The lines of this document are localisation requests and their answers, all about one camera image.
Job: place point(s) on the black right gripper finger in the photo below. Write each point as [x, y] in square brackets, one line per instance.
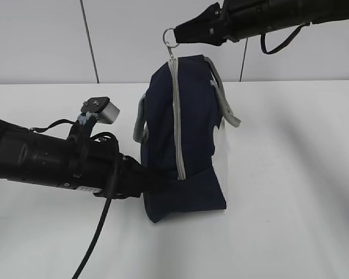
[198, 29]

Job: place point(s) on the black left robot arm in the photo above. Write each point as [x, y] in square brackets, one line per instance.
[81, 162]

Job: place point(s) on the navy blue lunch bag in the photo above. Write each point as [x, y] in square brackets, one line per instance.
[176, 119]

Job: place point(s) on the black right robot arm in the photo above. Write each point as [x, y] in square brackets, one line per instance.
[237, 20]

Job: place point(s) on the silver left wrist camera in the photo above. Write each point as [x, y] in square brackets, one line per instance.
[102, 108]

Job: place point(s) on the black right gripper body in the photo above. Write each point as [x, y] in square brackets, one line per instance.
[224, 23]

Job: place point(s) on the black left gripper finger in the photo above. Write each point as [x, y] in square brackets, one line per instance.
[153, 180]

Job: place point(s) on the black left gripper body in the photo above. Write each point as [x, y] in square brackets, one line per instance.
[127, 178]

